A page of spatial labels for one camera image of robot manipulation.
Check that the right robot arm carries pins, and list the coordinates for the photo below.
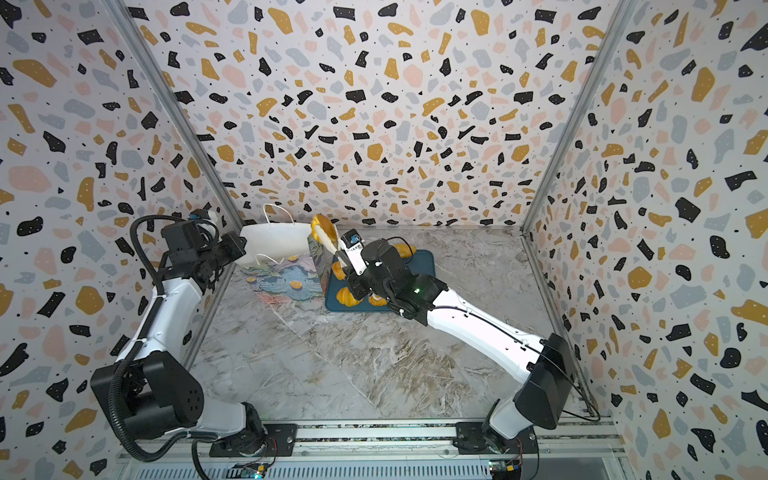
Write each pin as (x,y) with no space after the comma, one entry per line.
(542,366)

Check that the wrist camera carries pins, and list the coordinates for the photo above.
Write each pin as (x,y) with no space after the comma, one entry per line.
(203,214)
(351,246)

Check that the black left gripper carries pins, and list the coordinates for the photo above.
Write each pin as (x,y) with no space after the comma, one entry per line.
(235,248)

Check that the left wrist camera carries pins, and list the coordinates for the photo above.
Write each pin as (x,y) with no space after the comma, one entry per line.
(203,214)

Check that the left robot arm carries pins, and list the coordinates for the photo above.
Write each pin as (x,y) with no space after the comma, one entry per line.
(150,399)

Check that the striped croissant bread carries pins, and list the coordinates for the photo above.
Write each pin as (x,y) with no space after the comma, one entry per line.
(346,298)

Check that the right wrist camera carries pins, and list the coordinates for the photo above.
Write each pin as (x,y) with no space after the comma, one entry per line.
(351,246)

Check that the large sesame oval loaf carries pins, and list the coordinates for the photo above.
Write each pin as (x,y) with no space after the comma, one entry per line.
(377,301)

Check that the floral paper bag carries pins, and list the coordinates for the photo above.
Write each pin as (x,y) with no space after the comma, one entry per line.
(283,262)

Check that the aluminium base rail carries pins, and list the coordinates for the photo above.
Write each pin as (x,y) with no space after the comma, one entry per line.
(403,449)

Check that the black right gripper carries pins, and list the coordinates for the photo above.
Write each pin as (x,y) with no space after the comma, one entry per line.
(358,283)

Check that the knotted flower bread roll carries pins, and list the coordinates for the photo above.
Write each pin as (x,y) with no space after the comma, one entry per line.
(338,271)

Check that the teal plastic tray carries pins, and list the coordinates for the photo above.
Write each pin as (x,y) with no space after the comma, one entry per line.
(422,262)

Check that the smooth oval bread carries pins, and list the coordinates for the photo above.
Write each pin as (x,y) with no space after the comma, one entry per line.
(405,250)

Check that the small round bun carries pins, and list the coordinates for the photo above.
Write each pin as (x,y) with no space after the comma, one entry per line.
(326,224)

